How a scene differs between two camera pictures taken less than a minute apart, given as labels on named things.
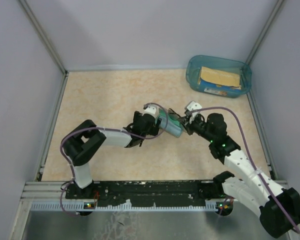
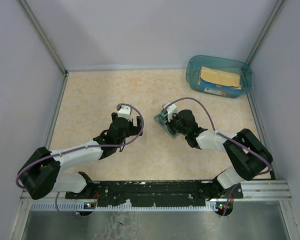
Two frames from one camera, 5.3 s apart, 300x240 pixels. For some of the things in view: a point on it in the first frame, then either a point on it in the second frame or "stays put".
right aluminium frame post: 279,4 stays put
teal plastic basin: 221,77 stays put
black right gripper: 188,126 to 174,116
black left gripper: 154,130 to 136,130
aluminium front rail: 52,196 stays put
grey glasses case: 159,111 to 161,119
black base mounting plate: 147,194 stays put
